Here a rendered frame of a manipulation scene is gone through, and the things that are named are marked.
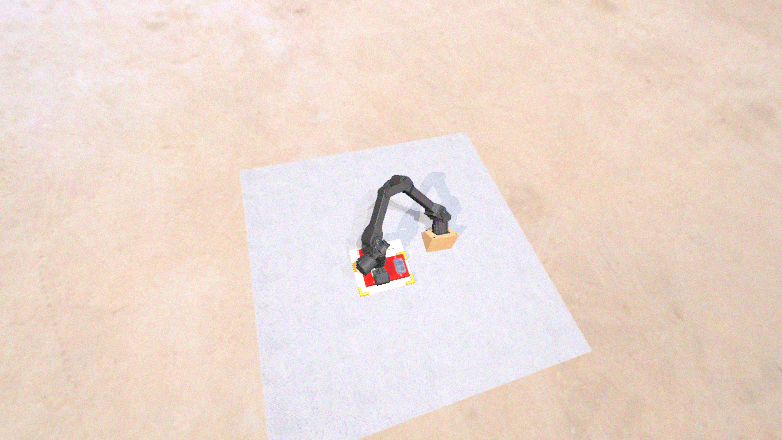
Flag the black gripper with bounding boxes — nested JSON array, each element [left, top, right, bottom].
[[372, 257, 391, 286]]

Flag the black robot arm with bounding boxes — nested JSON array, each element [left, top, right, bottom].
[[356, 175, 451, 276]]

